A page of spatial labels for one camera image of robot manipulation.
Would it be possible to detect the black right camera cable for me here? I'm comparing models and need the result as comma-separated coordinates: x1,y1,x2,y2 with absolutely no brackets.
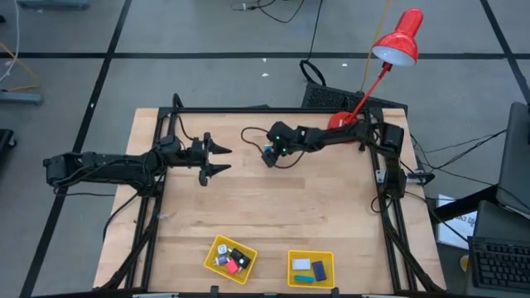
240,126,307,170

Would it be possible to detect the navy blue eraser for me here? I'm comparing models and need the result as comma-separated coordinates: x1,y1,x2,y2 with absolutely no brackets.
311,260,328,282

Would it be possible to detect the yellow hanging cable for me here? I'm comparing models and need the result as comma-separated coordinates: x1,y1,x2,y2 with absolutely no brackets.
359,0,393,93

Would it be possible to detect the black aluminium table frame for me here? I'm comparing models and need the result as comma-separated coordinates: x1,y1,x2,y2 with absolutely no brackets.
99,93,446,293

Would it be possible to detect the black camera cable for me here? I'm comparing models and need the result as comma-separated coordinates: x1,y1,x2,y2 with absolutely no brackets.
176,114,195,142
240,126,307,170

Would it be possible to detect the black left camera cable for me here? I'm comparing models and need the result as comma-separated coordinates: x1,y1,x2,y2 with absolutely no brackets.
176,114,195,142

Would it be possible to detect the red desk lamp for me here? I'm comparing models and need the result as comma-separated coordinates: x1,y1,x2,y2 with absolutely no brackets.
326,7,425,144

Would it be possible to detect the black keyboard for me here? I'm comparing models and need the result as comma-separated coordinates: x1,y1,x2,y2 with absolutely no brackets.
464,199,530,298

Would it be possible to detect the black floor object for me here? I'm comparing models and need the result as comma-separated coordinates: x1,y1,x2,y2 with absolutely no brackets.
0,127,17,156

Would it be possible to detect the black mesh panel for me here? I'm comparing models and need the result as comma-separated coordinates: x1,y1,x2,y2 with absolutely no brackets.
301,81,409,113

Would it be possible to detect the white paper sheet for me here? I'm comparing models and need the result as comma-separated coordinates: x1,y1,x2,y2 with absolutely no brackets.
435,193,478,251

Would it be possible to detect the grey laptop lid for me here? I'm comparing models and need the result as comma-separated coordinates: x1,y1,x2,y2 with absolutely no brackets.
495,101,530,216

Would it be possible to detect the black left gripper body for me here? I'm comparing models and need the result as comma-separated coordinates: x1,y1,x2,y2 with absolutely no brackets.
190,132,212,175

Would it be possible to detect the black side table bar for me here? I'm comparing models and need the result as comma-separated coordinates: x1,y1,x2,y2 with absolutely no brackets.
430,184,498,224

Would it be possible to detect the black clamp mount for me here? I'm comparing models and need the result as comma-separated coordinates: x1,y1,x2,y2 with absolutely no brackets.
407,171,436,185

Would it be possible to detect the black curved floor cable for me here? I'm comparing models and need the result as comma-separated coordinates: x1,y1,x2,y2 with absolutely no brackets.
230,0,306,25

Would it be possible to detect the grey floor bar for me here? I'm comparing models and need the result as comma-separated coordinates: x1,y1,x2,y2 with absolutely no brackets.
16,0,90,10
0,91,44,106

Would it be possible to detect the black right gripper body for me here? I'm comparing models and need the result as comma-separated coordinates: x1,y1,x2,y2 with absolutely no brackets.
267,121,306,157

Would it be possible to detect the white floor cable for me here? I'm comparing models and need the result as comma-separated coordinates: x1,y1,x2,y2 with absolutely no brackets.
0,0,21,84

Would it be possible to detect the yellow plastic basket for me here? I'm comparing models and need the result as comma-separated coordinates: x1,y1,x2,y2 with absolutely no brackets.
202,233,258,286
287,249,335,290

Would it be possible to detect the black looped floor cable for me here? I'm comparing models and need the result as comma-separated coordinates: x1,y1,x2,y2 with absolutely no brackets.
298,0,327,87

